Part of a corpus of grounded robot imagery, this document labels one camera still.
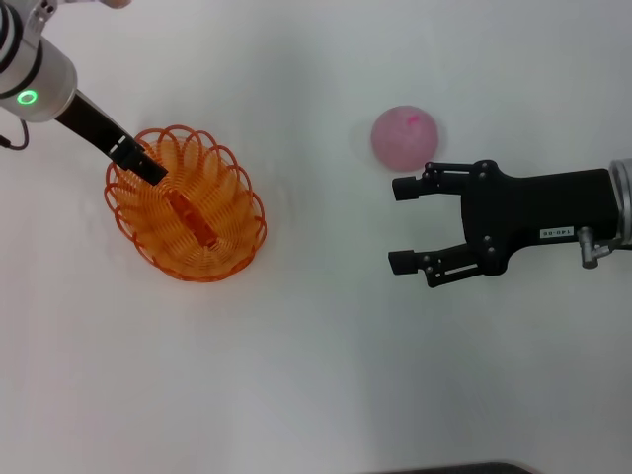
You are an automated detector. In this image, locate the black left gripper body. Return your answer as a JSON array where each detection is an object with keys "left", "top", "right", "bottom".
[{"left": 53, "top": 90, "right": 134, "bottom": 160}]

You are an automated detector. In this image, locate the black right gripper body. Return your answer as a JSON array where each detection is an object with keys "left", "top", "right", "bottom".
[{"left": 460, "top": 160, "right": 619, "bottom": 276}]

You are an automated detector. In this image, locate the pink peach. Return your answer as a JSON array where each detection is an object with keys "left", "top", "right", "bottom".
[{"left": 370, "top": 104, "right": 439, "bottom": 173}]

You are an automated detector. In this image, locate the orange plastic woven basket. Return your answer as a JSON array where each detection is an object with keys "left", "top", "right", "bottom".
[{"left": 103, "top": 124, "right": 269, "bottom": 282}]

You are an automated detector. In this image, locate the silver right gripper elbow connector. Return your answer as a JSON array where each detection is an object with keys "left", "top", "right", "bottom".
[{"left": 578, "top": 225, "right": 616, "bottom": 271}]

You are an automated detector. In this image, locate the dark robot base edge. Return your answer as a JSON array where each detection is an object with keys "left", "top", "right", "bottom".
[{"left": 374, "top": 461, "right": 539, "bottom": 474}]

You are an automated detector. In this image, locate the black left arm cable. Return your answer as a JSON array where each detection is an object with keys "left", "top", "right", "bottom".
[{"left": 0, "top": 119, "right": 30, "bottom": 150}]

